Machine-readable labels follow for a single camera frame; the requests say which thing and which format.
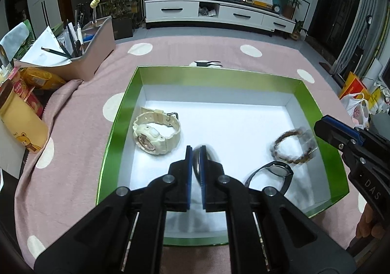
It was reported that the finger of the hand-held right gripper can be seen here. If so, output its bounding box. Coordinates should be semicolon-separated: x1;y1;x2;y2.
315;120;354;152
323;115;364;143

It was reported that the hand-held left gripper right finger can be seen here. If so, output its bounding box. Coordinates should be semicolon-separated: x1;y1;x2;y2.
199;145;357;274

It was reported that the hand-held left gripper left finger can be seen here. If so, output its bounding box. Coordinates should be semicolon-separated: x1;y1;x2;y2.
33;145;194;274

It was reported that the green cardboard box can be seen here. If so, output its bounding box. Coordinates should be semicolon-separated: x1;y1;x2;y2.
95;66;349;246

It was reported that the person's right hand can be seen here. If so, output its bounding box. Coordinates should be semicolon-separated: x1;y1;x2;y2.
355;201;384;239

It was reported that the white plastic bag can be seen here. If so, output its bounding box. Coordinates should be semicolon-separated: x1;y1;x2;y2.
344;92;371;128

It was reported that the yellow and red paper bag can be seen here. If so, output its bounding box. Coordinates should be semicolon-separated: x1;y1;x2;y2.
340;71;366;99

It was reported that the cream plastic wristwatch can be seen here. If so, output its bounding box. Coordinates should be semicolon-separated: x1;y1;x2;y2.
133;106;182;155

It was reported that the black wristwatch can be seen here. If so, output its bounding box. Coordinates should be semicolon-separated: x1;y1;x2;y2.
244;161;294;197

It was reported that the black upright appliance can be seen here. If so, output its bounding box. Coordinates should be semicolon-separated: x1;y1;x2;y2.
347;15;372;75

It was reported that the small potted floor plant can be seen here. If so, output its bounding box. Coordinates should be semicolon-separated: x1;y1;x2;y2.
289;19;307;41

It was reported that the pink polka dot tablecloth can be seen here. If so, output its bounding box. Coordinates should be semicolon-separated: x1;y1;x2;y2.
14;38;375;274

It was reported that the grey striped curtain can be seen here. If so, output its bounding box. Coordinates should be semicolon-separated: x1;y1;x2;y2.
335;0;389;73

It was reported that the potted plant in brown pot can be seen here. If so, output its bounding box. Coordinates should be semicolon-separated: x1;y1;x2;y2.
283;0;302;20

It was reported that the pink desk organizer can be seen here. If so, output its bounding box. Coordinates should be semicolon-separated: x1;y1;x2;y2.
14;16;116;82

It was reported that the white TV cabinet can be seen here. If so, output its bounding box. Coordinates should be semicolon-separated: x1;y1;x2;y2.
144;0;296;38

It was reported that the leafy plant in dark planter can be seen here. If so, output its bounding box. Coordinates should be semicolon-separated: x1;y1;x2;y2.
104;0;141;40

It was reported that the yellow bear jar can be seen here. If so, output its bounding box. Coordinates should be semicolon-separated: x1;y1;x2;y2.
0;82;49;154

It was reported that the yellow snack packet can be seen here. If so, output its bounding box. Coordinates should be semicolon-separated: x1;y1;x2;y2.
20;67;66;91

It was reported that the dark pencil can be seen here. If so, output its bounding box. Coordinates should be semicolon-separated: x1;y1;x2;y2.
41;47;72;58

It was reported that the red snack box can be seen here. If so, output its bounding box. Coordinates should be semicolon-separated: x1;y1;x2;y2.
6;68;45;117

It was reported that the white paper sheet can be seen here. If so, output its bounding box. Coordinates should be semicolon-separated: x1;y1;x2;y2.
20;26;72;67

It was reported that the cream figurine stick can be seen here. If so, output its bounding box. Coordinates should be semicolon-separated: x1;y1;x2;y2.
90;0;102;23

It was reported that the green packet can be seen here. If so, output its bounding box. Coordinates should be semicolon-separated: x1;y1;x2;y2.
0;19;35;62

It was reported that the brown bead bracelet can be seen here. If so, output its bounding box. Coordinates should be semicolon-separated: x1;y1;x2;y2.
271;128;317;165

